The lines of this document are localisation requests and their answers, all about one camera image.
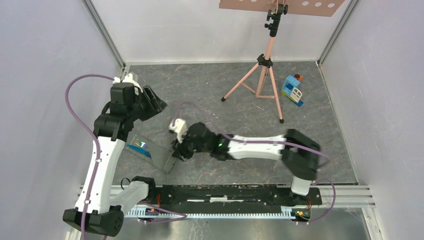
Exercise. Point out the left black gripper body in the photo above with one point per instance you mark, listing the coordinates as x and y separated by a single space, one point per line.
136 109

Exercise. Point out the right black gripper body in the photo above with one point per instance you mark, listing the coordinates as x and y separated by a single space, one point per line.
188 147

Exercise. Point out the grey cloth napkin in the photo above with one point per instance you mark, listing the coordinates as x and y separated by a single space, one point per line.
161 157

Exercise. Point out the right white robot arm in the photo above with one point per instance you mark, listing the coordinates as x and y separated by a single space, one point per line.
299 154

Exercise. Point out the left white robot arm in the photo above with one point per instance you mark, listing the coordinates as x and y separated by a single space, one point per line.
96 211

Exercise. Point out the pink music stand tripod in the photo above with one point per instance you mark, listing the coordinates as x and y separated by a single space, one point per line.
275 9

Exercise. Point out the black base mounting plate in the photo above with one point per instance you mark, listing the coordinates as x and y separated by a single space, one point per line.
230 198

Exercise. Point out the colourful toy block house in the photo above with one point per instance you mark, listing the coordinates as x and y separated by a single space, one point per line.
290 89

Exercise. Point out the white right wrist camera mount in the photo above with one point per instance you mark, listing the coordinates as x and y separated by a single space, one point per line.
180 128

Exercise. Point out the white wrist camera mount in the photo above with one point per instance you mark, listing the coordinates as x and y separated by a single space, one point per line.
129 78
180 128

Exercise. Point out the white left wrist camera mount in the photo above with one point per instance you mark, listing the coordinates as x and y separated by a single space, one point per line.
129 78

